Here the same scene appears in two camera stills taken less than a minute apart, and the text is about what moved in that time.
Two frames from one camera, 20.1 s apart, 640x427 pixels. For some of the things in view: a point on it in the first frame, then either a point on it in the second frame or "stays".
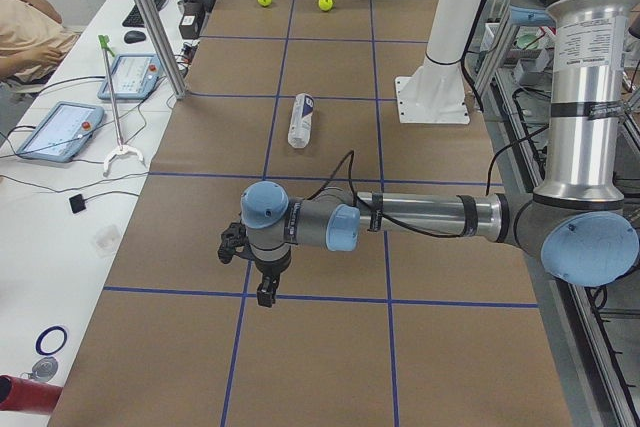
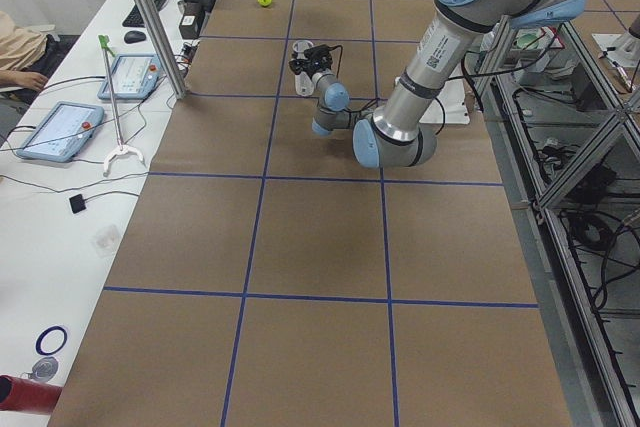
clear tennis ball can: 300,122 → 303,82
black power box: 192,19 stays
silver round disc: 44,369 stays
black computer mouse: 134,36 stays
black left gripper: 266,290 → 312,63
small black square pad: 77,203 stays
